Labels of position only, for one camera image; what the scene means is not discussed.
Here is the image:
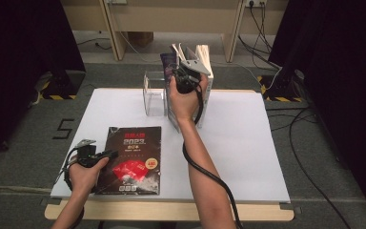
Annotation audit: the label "hazard-striped stand base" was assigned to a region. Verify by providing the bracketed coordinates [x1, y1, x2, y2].
[39, 70, 87, 101]
[256, 74, 304, 103]

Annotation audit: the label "brown box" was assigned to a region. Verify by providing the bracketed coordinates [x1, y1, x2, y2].
[128, 31, 155, 46]

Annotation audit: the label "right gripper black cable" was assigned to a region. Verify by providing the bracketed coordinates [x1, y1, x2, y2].
[182, 83, 244, 229]

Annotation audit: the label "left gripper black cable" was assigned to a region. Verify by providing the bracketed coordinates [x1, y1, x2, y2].
[62, 147, 81, 192]

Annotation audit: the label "white book with picture grid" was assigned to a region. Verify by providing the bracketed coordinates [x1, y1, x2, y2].
[185, 44, 214, 129]

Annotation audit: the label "person's right hand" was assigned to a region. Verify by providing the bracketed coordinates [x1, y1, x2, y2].
[168, 74, 210, 124]

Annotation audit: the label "long black floor cable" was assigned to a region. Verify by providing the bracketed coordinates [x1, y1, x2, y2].
[266, 107, 352, 229]

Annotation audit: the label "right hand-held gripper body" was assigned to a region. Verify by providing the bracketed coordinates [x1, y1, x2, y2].
[171, 58, 212, 95]

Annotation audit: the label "black socket cables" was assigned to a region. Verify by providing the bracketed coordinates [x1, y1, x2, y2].
[237, 3, 282, 71]

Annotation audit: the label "person's left hand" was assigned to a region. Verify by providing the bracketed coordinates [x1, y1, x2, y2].
[69, 156, 110, 196]

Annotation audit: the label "black curtain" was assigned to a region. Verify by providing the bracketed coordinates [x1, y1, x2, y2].
[0, 0, 87, 168]
[268, 0, 366, 220]

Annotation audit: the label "clear acrylic book rack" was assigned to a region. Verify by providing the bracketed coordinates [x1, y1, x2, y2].
[142, 70, 185, 118]

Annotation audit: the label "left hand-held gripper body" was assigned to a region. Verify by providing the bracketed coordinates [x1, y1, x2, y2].
[74, 138, 102, 170]

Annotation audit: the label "thin black floor cable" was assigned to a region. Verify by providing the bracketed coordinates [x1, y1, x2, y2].
[77, 37, 112, 51]

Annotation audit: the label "white wall socket with plugs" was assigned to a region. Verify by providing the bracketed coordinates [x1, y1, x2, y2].
[244, 0, 268, 8]

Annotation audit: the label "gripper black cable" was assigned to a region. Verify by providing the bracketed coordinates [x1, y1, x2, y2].
[182, 83, 244, 229]
[62, 147, 81, 192]

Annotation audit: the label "beige desk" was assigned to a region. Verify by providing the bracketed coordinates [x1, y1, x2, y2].
[60, 0, 290, 63]

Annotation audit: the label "black and red magazine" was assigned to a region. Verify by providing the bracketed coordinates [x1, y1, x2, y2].
[94, 126, 162, 196]

